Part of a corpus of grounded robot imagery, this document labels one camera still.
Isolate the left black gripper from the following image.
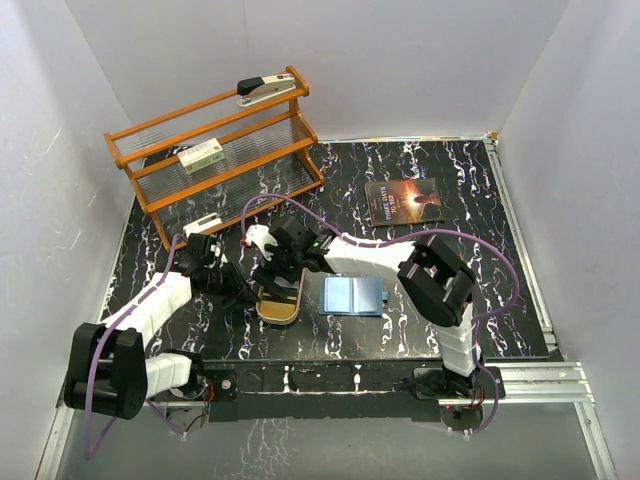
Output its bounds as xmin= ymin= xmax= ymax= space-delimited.
xmin=201 ymin=260 xmax=259 ymax=310

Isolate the blue leather card holder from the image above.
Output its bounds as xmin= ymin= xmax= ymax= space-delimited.
xmin=319 ymin=276 xmax=390 ymax=317

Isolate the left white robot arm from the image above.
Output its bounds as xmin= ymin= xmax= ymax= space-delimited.
xmin=63 ymin=233 xmax=258 ymax=420

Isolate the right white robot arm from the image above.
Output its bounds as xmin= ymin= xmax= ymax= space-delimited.
xmin=244 ymin=216 xmax=482 ymax=398

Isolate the white card on rack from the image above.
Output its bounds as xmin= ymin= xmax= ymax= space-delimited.
xmin=183 ymin=213 xmax=222 ymax=239

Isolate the orange wooden three-tier rack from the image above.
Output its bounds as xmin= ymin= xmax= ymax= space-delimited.
xmin=104 ymin=66 xmax=325 ymax=247

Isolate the green and white small box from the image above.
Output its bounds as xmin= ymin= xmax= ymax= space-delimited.
xmin=177 ymin=138 xmax=226 ymax=174

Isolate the dark book with sunset cover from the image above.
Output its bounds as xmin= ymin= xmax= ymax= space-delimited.
xmin=365 ymin=178 xmax=444 ymax=227

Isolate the black and beige stapler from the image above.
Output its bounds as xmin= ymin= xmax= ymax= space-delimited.
xmin=236 ymin=73 xmax=296 ymax=108

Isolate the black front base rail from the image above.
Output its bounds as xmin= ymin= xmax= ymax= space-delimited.
xmin=202 ymin=357 xmax=506 ymax=426

